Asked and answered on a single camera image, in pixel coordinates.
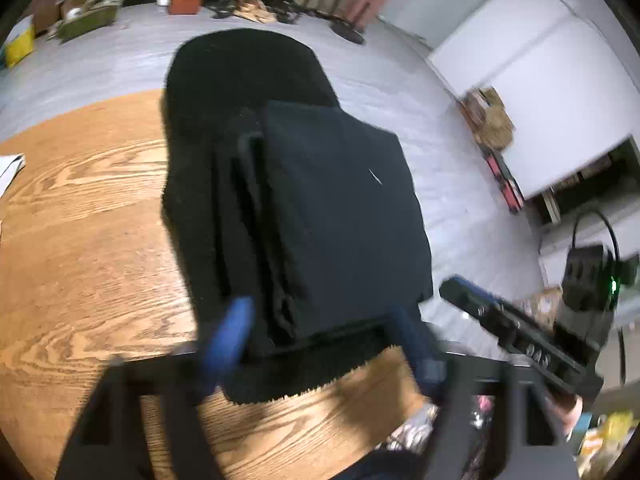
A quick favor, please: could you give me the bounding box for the grey white knit sweater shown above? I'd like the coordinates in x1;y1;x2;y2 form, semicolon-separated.
0;152;26;196

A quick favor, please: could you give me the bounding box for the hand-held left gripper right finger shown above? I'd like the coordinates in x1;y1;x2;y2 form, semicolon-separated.
390;305;581;480

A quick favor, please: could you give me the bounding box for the red-brown suitcase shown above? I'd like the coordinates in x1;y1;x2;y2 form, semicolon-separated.
340;0;391;31

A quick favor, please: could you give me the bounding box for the dark box with loop handle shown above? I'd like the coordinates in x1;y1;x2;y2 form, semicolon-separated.
557;209;623;331

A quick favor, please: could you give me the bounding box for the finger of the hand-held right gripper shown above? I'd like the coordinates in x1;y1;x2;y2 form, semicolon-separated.
439;275;516;333

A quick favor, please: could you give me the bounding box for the beige and dark bundle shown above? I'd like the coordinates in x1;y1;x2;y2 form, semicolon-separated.
462;86;516;151

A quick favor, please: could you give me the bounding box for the person's right hand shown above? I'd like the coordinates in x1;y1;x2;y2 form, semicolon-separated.
545;391;586;438

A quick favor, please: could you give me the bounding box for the yellow bag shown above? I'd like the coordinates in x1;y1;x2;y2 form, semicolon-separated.
2;20;37;67

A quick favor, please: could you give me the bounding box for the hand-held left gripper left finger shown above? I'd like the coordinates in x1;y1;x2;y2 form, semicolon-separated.
54;296;256;480

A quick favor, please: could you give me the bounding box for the black garment with white label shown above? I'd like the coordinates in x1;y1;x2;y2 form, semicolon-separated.
235;100;435;348

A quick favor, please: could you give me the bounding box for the green crate with clothes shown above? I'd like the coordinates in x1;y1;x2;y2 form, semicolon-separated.
57;0;123;43

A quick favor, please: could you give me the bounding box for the black fleece garment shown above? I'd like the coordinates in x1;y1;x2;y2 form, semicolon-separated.
160;28;436;406

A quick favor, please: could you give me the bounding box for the red black box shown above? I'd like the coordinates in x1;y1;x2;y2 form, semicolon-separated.
482;150;526;216

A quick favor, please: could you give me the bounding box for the black standing fan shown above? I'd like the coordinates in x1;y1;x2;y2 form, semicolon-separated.
327;15;366;46

